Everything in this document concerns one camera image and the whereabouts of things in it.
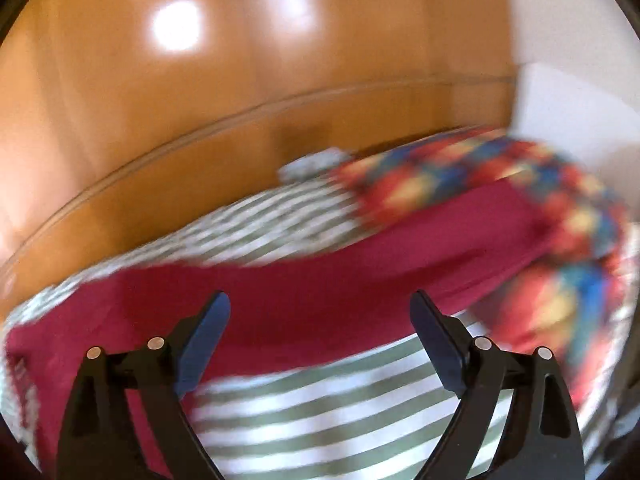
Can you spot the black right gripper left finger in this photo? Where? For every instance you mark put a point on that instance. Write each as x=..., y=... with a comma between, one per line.
x=98, y=439

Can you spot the crimson red garment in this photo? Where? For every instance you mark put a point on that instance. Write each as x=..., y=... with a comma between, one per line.
x=310, y=299

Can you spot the multicolour checkered pillow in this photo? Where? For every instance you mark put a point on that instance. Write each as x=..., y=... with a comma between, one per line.
x=519, y=235

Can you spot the wooden panelled wardrobe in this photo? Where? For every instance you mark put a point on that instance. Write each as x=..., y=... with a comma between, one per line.
x=124, y=120

